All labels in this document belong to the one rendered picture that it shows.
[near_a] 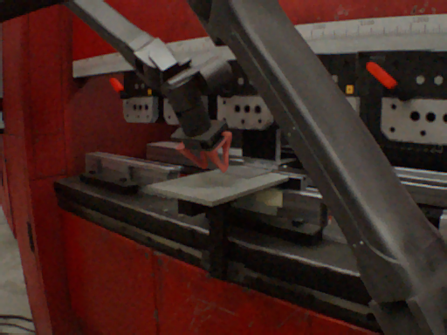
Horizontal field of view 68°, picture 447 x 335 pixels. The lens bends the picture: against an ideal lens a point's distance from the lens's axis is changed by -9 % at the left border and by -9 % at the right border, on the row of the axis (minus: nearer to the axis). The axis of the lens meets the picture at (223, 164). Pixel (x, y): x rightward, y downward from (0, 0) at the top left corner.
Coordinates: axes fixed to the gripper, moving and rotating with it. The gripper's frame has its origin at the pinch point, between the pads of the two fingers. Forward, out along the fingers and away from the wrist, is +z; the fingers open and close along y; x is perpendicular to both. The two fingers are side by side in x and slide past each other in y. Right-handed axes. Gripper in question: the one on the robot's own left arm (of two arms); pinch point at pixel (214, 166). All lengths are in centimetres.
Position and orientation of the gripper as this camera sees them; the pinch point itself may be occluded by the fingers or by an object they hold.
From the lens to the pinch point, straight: 74.4
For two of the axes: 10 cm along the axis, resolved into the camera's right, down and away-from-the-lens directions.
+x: -5.6, 6.1, -5.6
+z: 3.3, 7.8, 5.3
